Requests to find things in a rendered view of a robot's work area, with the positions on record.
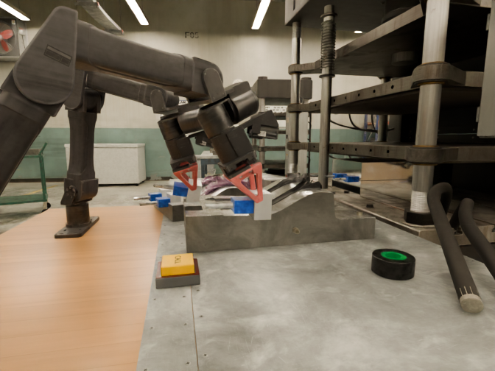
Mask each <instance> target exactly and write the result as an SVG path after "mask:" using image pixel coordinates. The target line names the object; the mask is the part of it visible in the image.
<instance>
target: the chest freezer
mask: <svg viewBox="0 0 495 371"><path fill-rule="evenodd" d="M64 147H68V148H66V162H67V171H68V168H69V153H70V144H64ZM144 147H145V144H94V171H95V178H99V184H127V183H135V184H136V186H138V184H139V183H140V182H142V183H143V182H144V180H146V166H145V152H144Z"/></svg>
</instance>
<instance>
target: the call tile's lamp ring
mask: <svg viewBox="0 0 495 371"><path fill-rule="evenodd" d="M193 260H194V267H195V273H189V274H181V275H166V276H160V273H161V261H159V262H158V268H157V273H156V279H158V278H173V277H180V276H189V275H199V274H200V273H199V268H198V263H197V259H196V258H193Z"/></svg>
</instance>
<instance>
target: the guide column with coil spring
mask: <svg viewBox="0 0 495 371"><path fill-rule="evenodd" d="M334 11H335V6H334V5H332V4H330V5H326V6H325V7H324V13H334ZM331 19H332V20H333V21H327V20H331ZM324 21H327V22H325V23H323V24H327V23H334V16H326V17H325V18H324ZM330 68H333V67H325V68H322V74H332V70H330V71H329V69H330ZM331 87H332V77H322V84H321V106H320V147H319V168H318V181H319V182H320V184H321V185H322V189H327V188H328V177H324V175H329V142H330V123H331Z"/></svg>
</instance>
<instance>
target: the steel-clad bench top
mask: <svg viewBox="0 0 495 371"><path fill-rule="evenodd" d="M378 249H393V250H401V251H404V252H407V253H409V254H411V255H413V256H414V257H415V276H414V278H412V279H409V280H391V279H387V278H383V277H381V276H379V275H377V274H375V273H374V272H373V271H372V270H371V260H372V252H373V251H374V250H378ZM177 254H186V237H185V227H184V221H179V222H172V221H171V220H170V219H168V218H167V217H166V216H164V215H163V220H162V225H161V232H160V237H159V242H158V249H157V254H156V258H155V266H154V270H153V275H152V283H151V287H150V295H149V299H148V304H147V312H146V317H145V321H144V329H143V334H142V338H141V346H140V351H139V355H138V363H137V367H136V371H198V370H199V371H495V280H494V278H493V277H492V275H491V273H490V272H489V271H488V269H487V267H486V266H485V264H484V263H482V262H479V261H476V260H474V259H472V258H470V257H467V256H465V255H464V256H463V257H464V258H465V261H466V263H467V266H468V269H469V271H470V273H471V276H472V278H473V280H474V283H475V285H476V287H477V291H478V292H479V294H480V297H481V300H482V303H483V305H484V307H483V310H481V312H479V313H470V312H467V311H464V310H463V309H462V308H461V305H460V302H459V300H458V297H457V292H456V290H455V287H454V284H453V281H452V277H451V275H450V272H449V268H448V265H447V262H446V259H445V256H444V254H443V250H442V247H441V245H438V244H435V243H433V242H431V241H427V240H426V239H424V238H421V237H418V236H415V235H413V234H411V233H408V232H406V231H404V230H401V229H398V228H397V227H394V226H392V225H389V224H386V223H384V222H381V221H379V220H377V219H376V223H375V235H374V238H370V239H360V240H350V241H333V242H323V243H314V244H296V245H286V246H277V247H259V248H249V249H240V250H222V251H212V252H194V253H192V254H193V258H196V259H197V261H198V266H199V270H200V285H192V286H191V287H190V286H179V287H171V288H163V289H156V288H155V276H156V271H157V266H158V262H159V261H162V256H163V255H177ZM191 291H192V295H191ZM192 306H193V311H192ZM193 315H194V319H193ZM194 330H195V335H194ZM195 338H196V344H195ZM196 346H197V352H196ZM197 362H198V368H197Z"/></svg>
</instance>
